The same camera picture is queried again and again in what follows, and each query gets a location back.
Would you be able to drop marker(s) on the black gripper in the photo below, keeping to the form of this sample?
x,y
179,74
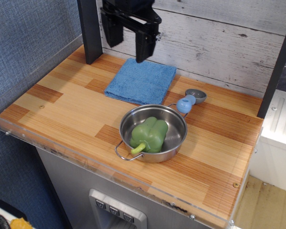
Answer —
x,y
136,15

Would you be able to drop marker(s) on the blue and grey toy spoon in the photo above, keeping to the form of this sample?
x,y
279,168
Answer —
x,y
192,97

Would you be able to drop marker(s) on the small steel pot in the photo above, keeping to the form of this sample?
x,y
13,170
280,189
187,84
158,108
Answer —
x,y
175,136

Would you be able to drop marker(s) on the green toy bell pepper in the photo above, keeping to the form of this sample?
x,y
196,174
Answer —
x,y
148,136

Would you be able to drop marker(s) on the blue folded cloth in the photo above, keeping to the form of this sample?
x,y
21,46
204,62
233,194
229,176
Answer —
x,y
141,83

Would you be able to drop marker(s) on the clear acrylic table guard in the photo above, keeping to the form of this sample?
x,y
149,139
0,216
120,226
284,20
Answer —
x,y
202,181

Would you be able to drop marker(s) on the grey toy fridge cabinet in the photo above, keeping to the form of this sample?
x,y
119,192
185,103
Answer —
x,y
72,184

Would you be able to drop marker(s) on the silver dispenser button panel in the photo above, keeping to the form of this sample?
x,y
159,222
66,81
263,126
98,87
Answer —
x,y
113,214

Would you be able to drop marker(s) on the white toy sink unit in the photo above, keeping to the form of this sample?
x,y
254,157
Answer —
x,y
268,161

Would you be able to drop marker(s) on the yellow object at corner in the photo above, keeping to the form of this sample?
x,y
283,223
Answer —
x,y
20,224

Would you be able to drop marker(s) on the dark left frame post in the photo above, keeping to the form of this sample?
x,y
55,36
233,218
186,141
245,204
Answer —
x,y
90,30

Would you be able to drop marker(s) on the dark frame post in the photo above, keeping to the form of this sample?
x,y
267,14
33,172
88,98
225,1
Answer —
x,y
273,82
90,30

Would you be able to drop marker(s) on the dark right frame post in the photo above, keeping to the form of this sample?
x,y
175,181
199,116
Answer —
x,y
273,82

